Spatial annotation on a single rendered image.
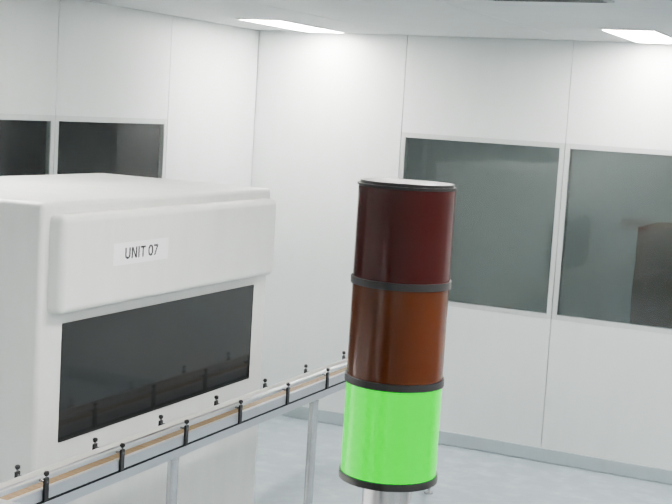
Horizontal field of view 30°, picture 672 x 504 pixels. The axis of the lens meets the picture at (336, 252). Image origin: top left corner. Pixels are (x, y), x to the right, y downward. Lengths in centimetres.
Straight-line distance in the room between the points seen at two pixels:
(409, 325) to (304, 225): 895
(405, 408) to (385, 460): 3
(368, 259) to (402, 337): 4
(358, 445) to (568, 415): 838
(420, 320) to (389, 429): 6
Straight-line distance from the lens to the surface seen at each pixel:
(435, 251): 61
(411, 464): 63
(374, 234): 61
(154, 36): 853
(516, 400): 909
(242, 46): 953
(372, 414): 62
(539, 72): 888
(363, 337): 62
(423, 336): 62
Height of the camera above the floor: 238
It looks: 6 degrees down
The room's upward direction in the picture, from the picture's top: 3 degrees clockwise
